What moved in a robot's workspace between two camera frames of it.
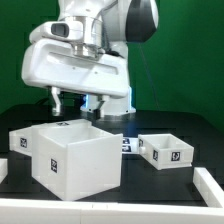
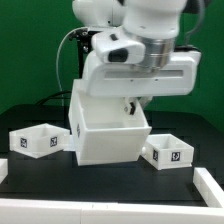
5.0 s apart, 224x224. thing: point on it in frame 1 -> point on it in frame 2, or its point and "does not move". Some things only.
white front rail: (75, 212) does not move
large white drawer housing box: (72, 159) -> (102, 130)
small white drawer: (166, 151) does not move
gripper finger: (97, 111) -> (144, 100)
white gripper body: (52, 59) -> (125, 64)
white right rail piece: (210, 190) does not move
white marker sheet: (130, 145) -> (71, 146)
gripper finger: (55, 91) -> (133, 108)
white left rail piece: (3, 169) does not move
